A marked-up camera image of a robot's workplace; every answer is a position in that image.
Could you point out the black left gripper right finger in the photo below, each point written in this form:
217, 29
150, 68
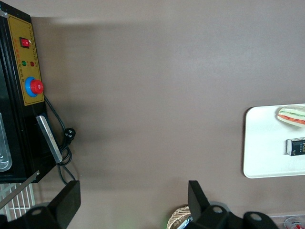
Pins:
202, 214

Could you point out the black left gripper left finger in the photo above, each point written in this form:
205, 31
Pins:
62, 202

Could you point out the beige plastic tray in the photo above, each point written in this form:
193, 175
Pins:
262, 148

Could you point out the black gum box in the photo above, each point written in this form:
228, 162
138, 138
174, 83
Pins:
296, 146

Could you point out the light tan wicker basket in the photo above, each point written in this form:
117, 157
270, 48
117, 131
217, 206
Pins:
177, 215

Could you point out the clear acrylic bottle rack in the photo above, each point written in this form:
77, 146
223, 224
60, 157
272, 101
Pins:
277, 220

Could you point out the shiny clear container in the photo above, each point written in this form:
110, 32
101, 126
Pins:
4, 148

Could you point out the red cola bottle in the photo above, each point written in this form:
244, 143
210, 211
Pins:
294, 224

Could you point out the wrapped triangle sandwich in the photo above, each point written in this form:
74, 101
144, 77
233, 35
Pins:
293, 117

